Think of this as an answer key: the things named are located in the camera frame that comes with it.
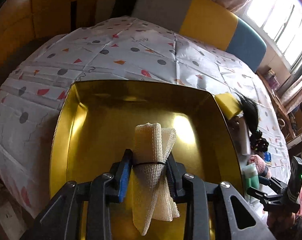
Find pink fuzzy towel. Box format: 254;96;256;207
248;154;272;178

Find green white soft bottle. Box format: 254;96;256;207
242;163;260;204

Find cream mesh cloth roll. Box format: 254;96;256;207
132;123;180;236

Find white foam block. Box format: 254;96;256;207
233;116;251;156

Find black hair piece with beads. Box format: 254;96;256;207
237;93;269;153

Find yellow sponge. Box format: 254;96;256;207
214;93;242;120

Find gold tray box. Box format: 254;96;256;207
50;80;243;193

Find wooden side desk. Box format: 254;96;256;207
256;72;302;157

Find patterned white bed sheet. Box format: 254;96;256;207
0;17;291;217

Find grey yellow blue headboard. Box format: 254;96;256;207
132;0;267;72

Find window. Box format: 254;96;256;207
239;0;302;69

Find wooden wardrobe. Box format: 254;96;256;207
0;0;115;86

